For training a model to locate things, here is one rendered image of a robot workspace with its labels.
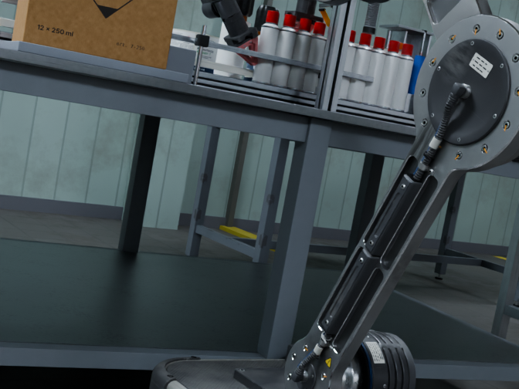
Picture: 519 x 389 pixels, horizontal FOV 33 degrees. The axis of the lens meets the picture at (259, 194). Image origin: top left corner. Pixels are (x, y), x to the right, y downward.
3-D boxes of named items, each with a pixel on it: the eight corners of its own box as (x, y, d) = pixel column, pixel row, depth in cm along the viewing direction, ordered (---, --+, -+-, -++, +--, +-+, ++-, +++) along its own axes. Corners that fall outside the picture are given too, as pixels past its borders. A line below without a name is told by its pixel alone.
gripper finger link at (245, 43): (257, 58, 247) (243, 28, 243) (269, 59, 240) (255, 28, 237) (238, 69, 245) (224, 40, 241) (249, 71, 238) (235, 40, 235)
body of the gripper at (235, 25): (243, 33, 244) (232, 9, 242) (259, 33, 235) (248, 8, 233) (225, 44, 243) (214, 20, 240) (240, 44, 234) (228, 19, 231)
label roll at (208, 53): (154, 71, 303) (161, 30, 302) (210, 82, 307) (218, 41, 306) (158, 70, 283) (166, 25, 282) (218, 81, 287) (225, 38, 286)
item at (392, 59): (384, 109, 265) (397, 42, 264) (394, 110, 261) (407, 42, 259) (370, 106, 263) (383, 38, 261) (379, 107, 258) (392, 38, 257)
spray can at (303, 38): (296, 91, 252) (309, 21, 250) (305, 92, 247) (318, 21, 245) (280, 88, 249) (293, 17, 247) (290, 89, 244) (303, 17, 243)
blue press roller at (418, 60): (411, 108, 275) (421, 56, 273) (417, 109, 272) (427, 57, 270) (402, 106, 273) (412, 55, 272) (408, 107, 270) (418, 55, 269)
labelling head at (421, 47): (398, 113, 284) (412, 35, 282) (422, 116, 272) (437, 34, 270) (362, 105, 278) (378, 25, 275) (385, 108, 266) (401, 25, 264)
